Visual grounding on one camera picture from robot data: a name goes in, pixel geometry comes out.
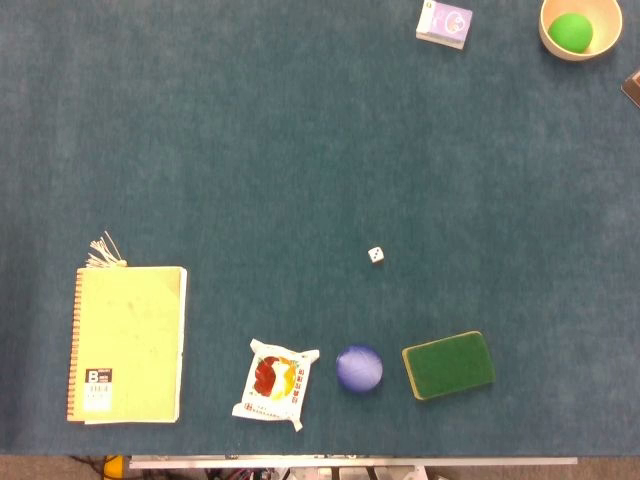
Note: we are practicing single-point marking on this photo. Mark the small white die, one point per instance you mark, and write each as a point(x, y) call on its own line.
point(376, 255)

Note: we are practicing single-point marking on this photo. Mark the blue ball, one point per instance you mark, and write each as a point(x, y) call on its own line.
point(359, 369)

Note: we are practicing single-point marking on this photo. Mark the white snack packet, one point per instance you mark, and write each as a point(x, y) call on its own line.
point(276, 382)

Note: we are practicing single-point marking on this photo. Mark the green scouring sponge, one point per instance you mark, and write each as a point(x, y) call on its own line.
point(448, 365)

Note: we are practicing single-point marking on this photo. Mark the spiral notebook with tassel bookmark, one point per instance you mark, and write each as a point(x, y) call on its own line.
point(130, 345)

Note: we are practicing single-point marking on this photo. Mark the small card box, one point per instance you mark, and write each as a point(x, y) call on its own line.
point(445, 24)

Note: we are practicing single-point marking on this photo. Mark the yellow object under table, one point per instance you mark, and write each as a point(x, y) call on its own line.
point(113, 466)

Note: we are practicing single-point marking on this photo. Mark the green ball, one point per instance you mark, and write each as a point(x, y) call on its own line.
point(570, 32)

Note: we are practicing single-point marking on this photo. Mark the colourful booklet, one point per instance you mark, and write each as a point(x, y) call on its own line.
point(633, 88)

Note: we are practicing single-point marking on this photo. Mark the beige bowl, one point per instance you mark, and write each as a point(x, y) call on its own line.
point(611, 30)

